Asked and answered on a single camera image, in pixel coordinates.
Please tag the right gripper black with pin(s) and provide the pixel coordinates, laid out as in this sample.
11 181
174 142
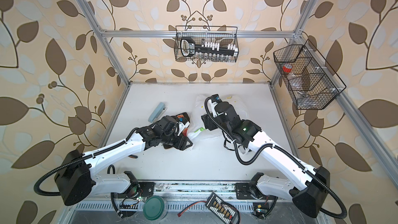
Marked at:
208 120

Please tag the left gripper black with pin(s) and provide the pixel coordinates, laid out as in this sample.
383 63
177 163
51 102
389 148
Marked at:
183 146

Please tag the white plastic bag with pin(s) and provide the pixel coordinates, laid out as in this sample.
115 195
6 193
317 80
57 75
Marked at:
196 131

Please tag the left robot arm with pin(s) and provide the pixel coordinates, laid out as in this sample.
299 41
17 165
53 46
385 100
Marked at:
78 176

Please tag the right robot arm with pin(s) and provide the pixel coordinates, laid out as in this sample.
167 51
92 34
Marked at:
306 186

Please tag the black square tray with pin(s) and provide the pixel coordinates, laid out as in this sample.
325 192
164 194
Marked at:
180 138

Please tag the light blue stapler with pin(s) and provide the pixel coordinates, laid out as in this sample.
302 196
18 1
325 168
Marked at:
159 110

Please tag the green round lid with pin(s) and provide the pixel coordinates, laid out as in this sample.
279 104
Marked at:
154 208

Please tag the black tool set in basket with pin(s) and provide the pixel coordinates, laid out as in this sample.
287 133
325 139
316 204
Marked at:
189 48

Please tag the red cap plastic bottle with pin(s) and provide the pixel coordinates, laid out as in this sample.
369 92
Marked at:
294 81

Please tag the black connector board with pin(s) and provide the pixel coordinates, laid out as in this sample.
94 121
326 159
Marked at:
226 212

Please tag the small circuit board right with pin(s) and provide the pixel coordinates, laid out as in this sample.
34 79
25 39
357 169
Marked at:
260 209

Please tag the black wire basket centre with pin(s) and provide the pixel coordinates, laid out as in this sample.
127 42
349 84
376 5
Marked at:
220 34

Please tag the black wire basket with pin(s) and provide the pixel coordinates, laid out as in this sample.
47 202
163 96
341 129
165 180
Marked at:
318 76
220 34

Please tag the black wire basket right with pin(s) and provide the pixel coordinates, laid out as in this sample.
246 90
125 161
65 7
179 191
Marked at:
318 76

